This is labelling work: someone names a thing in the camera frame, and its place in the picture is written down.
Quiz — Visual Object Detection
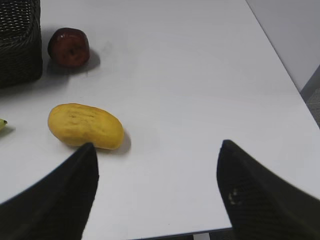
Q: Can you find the yellow banana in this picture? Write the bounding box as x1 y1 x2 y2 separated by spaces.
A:
0 119 8 131

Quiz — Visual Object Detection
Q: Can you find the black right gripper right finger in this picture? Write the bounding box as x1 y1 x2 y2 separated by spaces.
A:
216 139 320 240

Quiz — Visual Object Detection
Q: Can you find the yellow mango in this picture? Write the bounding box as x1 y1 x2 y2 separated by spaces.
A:
47 103 125 150

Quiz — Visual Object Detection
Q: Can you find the red apple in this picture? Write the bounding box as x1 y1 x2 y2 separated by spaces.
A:
47 27 90 68

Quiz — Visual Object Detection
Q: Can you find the black wicker basket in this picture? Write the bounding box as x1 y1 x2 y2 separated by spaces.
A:
0 0 43 88

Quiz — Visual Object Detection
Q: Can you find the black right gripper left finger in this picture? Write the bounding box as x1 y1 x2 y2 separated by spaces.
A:
0 143 99 240

